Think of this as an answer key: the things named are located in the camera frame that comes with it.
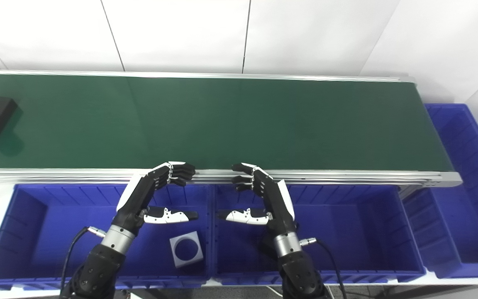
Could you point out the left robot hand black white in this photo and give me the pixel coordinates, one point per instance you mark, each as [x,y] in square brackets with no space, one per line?
[133,199]

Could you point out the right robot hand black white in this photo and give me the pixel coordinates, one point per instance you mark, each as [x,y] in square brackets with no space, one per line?
[276,203]

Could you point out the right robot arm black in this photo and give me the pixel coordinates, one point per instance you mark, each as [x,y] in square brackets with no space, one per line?
[301,274]

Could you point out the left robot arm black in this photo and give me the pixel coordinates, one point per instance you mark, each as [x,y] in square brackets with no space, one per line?
[98,270]

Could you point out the green conveyor belt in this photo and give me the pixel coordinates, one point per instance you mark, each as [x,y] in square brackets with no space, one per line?
[347,176]
[222,124]

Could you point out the white square part with hole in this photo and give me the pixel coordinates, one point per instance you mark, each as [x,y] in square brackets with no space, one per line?
[179,263]

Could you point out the blue plastic bin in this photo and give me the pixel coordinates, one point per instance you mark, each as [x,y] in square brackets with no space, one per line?
[463,207]
[355,232]
[35,232]

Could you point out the aluminium conveyor leg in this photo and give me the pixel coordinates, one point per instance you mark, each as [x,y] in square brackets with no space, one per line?
[406,191]

